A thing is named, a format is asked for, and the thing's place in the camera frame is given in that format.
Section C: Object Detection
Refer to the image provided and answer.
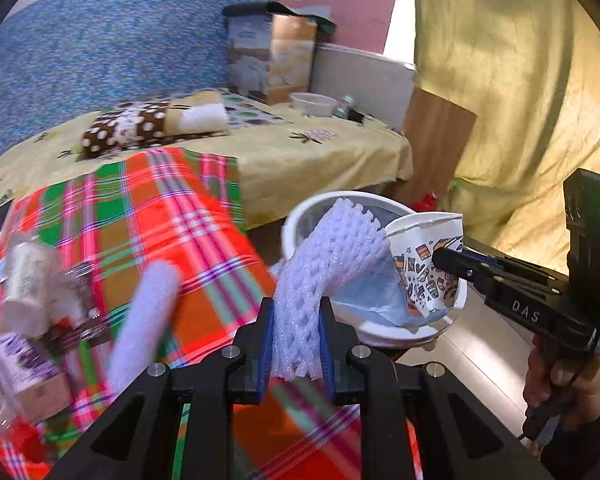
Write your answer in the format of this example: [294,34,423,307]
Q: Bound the wooden board panel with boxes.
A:
[381,88,477,206]

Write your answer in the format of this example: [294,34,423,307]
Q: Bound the bedding package box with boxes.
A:
[222,1,337,105]

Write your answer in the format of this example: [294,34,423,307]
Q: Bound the white foam net sleeve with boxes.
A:
[271,198,389,382]
[107,260,181,396]

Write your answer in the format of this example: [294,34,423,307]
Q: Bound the small green jar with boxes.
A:
[332,96,354,120]

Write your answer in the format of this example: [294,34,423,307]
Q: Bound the clear bottle red cap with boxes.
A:
[0,385,45,463]

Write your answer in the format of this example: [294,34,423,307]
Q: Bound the red green plaid cloth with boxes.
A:
[0,146,424,480]

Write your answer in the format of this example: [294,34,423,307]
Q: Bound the yellow green curtain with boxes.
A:
[415,0,600,271]

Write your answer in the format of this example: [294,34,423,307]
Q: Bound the red detergent bottle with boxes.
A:
[410,192,438,212]

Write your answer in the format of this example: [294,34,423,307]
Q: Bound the brown polka dot pillow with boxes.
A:
[81,90,230,158]

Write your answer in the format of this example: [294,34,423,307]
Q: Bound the white milk carton box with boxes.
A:
[0,333,72,425]

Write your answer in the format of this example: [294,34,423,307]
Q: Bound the white plastic bowl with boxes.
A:
[289,92,338,117]

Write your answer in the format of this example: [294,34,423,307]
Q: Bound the blue floral headboard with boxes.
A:
[0,0,268,156]

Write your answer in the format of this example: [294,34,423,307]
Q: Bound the white yogurt cup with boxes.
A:
[1,240,59,338]

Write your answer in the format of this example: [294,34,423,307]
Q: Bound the patterned paper cup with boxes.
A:
[385,211,464,318]

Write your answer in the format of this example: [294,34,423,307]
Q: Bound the person's right hand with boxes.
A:
[522,335,600,431]

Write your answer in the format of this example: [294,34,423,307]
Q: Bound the white round trash bin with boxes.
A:
[273,191,468,350]

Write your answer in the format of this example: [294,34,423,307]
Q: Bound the translucent trash bag liner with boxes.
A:
[299,199,456,331]

